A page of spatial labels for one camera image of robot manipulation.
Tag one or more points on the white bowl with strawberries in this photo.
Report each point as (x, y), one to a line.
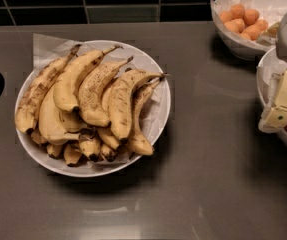
(268, 65)

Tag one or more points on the white bowl with oranges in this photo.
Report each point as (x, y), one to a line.
(270, 10)

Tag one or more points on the far right thin banana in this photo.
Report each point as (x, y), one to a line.
(137, 141)

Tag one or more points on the right curved banana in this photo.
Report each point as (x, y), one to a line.
(120, 100)

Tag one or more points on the hidden banana behind right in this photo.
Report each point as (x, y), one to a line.
(105, 133)

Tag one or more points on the middle speckled banana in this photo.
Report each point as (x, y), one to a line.
(91, 90)

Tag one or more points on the small bottom banana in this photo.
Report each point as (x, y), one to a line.
(90, 146)

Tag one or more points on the large white banana bowl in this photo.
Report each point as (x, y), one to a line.
(83, 170)

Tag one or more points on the pale lower left banana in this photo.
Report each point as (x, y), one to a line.
(55, 125)

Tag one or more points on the leftmost spotted banana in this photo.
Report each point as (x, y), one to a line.
(27, 111)

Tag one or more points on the orange round fruits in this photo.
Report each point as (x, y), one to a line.
(246, 23)

